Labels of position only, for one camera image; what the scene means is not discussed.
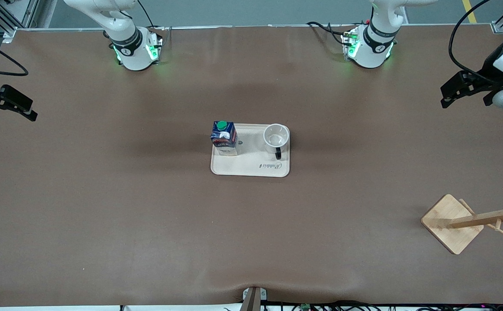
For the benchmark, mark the wooden cup hanging rack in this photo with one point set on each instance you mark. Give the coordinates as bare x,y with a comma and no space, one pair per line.
450,224

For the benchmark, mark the brown table cover mat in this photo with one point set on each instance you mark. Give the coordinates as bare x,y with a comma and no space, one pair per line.
147,216

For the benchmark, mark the cream rectangular serving tray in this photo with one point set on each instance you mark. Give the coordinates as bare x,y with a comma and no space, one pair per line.
251,166

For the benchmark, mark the blue milk carton green cap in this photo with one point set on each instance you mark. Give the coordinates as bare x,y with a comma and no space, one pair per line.
224,138

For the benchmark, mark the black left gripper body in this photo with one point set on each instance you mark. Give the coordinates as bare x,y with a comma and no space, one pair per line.
490,70

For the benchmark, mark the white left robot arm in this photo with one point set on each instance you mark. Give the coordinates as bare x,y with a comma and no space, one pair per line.
370,47

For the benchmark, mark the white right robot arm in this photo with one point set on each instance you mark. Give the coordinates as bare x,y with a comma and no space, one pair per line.
130,47

